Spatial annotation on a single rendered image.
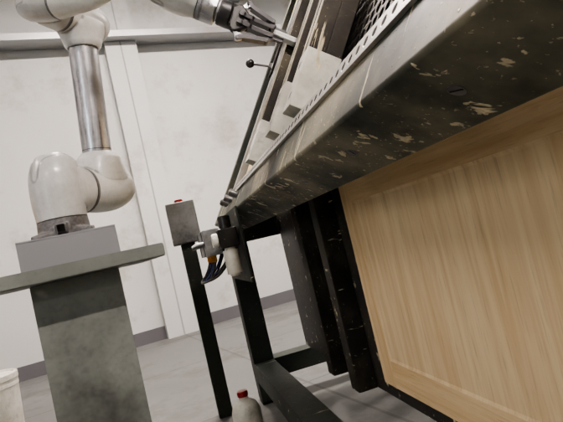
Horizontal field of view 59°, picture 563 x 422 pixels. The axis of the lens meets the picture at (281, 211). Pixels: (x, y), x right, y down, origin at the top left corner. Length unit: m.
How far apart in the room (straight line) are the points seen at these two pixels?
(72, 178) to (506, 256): 1.30
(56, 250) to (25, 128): 3.55
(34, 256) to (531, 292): 1.29
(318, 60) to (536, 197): 0.48
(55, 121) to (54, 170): 3.42
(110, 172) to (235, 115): 3.71
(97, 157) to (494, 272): 1.37
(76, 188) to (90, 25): 0.60
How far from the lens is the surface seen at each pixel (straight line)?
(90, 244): 1.60
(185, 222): 2.14
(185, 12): 1.52
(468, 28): 0.40
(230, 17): 1.52
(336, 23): 1.03
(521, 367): 0.87
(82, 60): 1.93
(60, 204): 1.67
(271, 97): 1.48
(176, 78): 5.40
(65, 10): 1.80
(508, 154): 0.76
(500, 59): 0.43
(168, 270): 4.84
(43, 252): 1.60
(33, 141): 5.05
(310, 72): 0.98
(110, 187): 1.80
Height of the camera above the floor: 0.68
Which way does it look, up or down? 3 degrees up
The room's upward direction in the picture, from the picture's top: 13 degrees counter-clockwise
